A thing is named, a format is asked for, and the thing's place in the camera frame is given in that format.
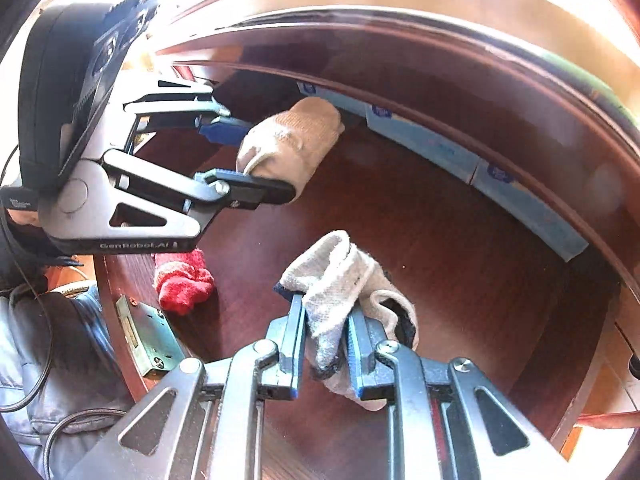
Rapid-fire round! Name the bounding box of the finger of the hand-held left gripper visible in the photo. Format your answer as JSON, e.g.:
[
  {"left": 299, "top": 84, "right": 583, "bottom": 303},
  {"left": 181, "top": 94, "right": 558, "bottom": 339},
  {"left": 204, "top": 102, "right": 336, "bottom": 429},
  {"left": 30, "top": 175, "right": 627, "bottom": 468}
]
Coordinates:
[
  {"left": 102, "top": 149, "right": 297, "bottom": 241},
  {"left": 122, "top": 79, "right": 256, "bottom": 148}
]

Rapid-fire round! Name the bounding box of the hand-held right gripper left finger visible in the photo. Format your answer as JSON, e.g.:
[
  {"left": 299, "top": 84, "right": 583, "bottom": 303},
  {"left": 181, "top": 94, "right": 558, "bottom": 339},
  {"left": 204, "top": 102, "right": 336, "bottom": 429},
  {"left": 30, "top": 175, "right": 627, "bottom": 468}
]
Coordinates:
[{"left": 65, "top": 284, "right": 308, "bottom": 480}]

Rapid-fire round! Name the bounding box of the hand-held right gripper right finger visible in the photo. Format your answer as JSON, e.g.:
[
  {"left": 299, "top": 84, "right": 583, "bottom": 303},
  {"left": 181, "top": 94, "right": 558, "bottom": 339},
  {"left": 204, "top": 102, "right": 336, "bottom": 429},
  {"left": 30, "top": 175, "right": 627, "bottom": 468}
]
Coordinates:
[{"left": 346, "top": 310, "right": 571, "bottom": 480}]

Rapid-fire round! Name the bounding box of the beige knit undergarment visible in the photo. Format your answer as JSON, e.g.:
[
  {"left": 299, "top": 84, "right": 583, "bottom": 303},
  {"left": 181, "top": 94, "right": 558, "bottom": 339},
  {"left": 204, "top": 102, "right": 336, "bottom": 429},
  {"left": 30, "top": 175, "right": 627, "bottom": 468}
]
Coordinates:
[{"left": 277, "top": 230, "right": 421, "bottom": 401}]

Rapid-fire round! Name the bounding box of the tan stocking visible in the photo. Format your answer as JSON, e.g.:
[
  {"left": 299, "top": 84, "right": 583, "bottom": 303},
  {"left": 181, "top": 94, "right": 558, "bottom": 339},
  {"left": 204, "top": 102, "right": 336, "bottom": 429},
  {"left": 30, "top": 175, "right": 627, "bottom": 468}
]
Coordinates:
[{"left": 235, "top": 96, "right": 346, "bottom": 196}]

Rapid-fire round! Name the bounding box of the dark wooden drawer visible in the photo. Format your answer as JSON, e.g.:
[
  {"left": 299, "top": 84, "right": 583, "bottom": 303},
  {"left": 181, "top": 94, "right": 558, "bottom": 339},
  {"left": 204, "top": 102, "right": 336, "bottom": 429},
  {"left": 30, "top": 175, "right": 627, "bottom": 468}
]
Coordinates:
[{"left": 95, "top": 67, "right": 623, "bottom": 480}]

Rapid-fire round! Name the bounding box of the person's left forearm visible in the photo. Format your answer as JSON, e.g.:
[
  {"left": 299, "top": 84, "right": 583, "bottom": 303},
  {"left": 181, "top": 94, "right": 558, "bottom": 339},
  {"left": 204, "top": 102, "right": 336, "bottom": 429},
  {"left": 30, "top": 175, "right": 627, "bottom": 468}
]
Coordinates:
[{"left": 0, "top": 210, "right": 86, "bottom": 292}]

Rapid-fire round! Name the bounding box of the red textured underwear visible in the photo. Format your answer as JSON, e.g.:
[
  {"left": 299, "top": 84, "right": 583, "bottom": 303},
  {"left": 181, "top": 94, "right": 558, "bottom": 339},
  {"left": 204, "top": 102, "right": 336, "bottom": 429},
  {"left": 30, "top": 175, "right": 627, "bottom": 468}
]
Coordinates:
[{"left": 154, "top": 249, "right": 217, "bottom": 317}]

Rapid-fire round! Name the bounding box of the metal drawer lock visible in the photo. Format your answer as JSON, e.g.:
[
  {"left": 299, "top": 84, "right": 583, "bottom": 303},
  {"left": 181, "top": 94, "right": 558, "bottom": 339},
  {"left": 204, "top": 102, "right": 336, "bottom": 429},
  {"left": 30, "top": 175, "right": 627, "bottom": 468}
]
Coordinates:
[{"left": 115, "top": 294, "right": 187, "bottom": 378}]

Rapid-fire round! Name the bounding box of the blue and white flat box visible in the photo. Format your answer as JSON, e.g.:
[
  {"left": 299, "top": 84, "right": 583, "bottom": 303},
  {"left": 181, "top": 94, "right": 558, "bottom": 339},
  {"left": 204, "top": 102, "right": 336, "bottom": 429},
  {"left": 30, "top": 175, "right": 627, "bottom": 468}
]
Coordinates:
[
  {"left": 364, "top": 101, "right": 482, "bottom": 184},
  {"left": 471, "top": 159, "right": 590, "bottom": 264},
  {"left": 295, "top": 80, "right": 373, "bottom": 118}
]

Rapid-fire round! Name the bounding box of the person's grey clothing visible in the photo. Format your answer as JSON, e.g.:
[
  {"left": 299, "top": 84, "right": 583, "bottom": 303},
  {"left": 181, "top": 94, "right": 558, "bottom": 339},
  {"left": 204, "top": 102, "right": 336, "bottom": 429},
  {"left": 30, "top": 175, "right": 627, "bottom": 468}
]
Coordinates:
[{"left": 0, "top": 285, "right": 138, "bottom": 480}]

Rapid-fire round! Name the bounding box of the light wooden cabinet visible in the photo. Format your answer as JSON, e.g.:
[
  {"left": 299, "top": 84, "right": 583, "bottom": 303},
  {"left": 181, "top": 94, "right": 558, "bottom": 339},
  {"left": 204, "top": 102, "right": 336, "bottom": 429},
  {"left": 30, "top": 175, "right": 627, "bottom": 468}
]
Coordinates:
[{"left": 602, "top": 280, "right": 640, "bottom": 413}]

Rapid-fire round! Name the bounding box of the black cable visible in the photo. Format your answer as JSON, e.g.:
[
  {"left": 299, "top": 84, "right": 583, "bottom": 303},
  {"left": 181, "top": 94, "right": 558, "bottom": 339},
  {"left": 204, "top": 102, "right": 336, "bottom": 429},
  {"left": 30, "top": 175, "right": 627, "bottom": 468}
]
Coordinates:
[
  {"left": 42, "top": 407, "right": 128, "bottom": 480},
  {"left": 0, "top": 145, "right": 57, "bottom": 413}
]

